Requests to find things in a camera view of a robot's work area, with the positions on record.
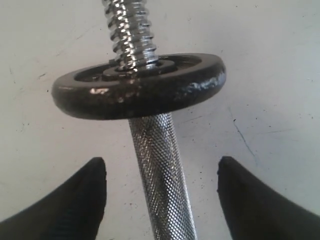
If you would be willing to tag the black weight plate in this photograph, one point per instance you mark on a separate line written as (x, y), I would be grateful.
(103, 92)

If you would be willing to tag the chrome dumbbell bar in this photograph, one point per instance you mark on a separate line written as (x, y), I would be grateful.
(154, 137)

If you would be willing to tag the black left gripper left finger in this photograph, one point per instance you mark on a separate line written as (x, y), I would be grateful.
(73, 211)

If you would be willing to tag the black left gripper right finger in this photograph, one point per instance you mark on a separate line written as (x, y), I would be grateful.
(254, 211)

